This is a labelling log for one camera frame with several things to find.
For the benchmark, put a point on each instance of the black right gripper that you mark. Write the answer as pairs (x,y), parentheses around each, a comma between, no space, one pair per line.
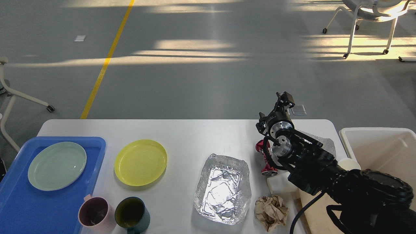
(279,118)

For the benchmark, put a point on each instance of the dark teal ribbed mug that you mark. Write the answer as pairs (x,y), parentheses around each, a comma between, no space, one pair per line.
(132,215)

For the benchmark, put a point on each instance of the pink ribbed mug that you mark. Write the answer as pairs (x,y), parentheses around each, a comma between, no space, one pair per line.
(97,214)

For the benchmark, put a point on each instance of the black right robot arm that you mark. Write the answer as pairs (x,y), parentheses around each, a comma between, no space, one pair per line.
(368,201)

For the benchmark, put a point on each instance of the crushed red soda can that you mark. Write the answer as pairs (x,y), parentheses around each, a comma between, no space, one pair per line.
(268,170)

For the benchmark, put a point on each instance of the aluminium foil tray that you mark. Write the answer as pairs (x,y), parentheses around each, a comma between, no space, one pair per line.
(223,193)

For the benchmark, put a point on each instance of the crumpled brown paper ball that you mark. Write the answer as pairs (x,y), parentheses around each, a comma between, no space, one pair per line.
(271,212)

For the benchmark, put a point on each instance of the white plastic bin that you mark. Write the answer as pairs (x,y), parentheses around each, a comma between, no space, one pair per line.
(388,150)

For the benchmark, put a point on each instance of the white office chair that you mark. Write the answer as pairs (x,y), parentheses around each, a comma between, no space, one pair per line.
(371,11)

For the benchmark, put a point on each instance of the wooden board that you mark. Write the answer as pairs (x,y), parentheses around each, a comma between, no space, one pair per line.
(315,219)

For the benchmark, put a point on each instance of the yellow plastic plate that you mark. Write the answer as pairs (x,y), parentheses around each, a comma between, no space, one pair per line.
(140,163)

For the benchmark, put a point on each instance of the pale green plate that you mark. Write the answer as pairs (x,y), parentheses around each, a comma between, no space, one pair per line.
(57,166)

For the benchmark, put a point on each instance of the blue plastic tray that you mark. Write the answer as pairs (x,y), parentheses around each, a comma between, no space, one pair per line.
(28,210)

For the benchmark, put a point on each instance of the white chair base left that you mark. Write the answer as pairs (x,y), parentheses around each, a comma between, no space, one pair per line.
(13,94)

